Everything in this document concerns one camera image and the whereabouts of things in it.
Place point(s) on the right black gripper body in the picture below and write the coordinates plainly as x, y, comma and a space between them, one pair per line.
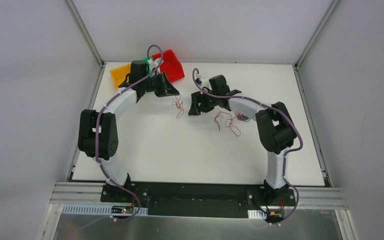
201, 103

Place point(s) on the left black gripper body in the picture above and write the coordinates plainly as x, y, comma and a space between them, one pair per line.
162, 85

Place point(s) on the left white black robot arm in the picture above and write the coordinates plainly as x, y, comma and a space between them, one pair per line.
98, 132

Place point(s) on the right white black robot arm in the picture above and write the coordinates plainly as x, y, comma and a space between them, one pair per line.
274, 125

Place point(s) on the red plastic bin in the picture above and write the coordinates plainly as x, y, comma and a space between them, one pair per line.
171, 66

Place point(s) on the green plastic bin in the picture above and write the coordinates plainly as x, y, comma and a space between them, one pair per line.
151, 63

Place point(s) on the yellow plastic bin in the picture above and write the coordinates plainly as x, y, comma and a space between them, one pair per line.
118, 75

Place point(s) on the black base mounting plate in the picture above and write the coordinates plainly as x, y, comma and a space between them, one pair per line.
232, 201

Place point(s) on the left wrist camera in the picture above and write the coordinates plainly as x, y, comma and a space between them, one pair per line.
158, 68

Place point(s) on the aluminium front rail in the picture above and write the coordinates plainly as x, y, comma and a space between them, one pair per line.
319, 198

